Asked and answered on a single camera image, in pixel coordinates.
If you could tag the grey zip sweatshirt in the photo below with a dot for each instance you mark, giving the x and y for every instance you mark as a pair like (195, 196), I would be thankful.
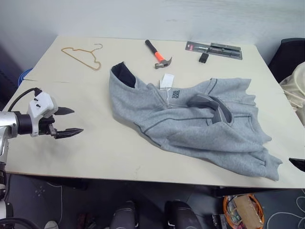
(190, 119)

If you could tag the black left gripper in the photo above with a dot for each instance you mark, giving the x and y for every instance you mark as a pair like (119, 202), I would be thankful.
(46, 125)

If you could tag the small black rectangular block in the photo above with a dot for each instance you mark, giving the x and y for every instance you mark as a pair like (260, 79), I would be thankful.
(203, 58)

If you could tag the packaged tool on black card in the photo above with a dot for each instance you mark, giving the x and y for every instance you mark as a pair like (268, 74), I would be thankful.
(214, 49)

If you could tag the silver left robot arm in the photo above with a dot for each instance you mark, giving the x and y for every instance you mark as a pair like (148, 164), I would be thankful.
(10, 124)

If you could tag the orange black claw hammer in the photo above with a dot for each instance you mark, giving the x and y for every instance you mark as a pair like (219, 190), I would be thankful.
(157, 56)

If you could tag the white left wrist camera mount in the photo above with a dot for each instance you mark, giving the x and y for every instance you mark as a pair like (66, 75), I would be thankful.
(40, 105)

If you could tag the black chair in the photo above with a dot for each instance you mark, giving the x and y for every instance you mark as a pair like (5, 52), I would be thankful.
(287, 59)

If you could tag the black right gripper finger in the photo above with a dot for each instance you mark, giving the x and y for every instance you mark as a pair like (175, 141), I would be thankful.
(297, 163)

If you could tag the orange basket with clutter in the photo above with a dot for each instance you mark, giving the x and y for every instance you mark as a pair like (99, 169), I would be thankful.
(243, 210)

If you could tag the blue round container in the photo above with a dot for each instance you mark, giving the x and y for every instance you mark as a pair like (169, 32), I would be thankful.
(22, 76)

